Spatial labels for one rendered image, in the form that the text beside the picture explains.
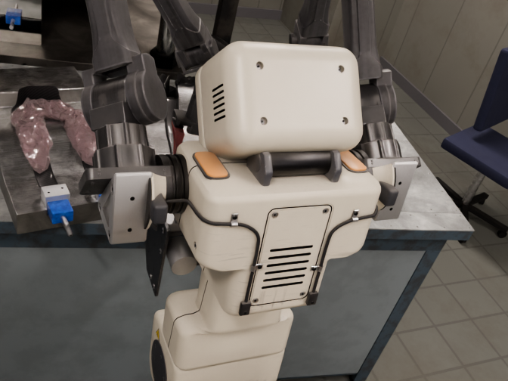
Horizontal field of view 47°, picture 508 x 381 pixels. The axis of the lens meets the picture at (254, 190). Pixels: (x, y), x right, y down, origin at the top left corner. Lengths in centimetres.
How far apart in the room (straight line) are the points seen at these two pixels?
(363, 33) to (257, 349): 59
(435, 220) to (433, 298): 107
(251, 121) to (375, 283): 112
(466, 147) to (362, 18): 201
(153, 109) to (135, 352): 106
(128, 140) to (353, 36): 43
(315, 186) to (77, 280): 87
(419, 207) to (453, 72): 250
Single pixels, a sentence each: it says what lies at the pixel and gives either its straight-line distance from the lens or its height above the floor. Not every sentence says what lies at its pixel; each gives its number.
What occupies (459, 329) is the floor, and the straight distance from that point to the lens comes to 263.
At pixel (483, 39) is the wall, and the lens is 395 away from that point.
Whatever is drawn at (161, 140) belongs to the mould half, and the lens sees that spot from 146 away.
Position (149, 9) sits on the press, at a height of 78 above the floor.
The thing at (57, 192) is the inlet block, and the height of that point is 88.
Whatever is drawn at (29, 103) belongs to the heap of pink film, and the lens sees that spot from 153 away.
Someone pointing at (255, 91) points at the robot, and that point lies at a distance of 75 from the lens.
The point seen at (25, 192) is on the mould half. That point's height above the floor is 86.
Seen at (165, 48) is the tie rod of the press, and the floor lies 86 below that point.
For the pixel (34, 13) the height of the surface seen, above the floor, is 89.
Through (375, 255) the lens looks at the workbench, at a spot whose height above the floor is 65.
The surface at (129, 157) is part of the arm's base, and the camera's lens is 79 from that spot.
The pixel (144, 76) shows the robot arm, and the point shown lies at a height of 129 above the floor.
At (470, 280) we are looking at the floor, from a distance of 290.
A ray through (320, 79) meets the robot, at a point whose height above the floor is 136.
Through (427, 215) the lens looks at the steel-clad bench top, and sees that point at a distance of 166.
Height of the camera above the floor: 168
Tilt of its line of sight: 36 degrees down
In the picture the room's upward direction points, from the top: 16 degrees clockwise
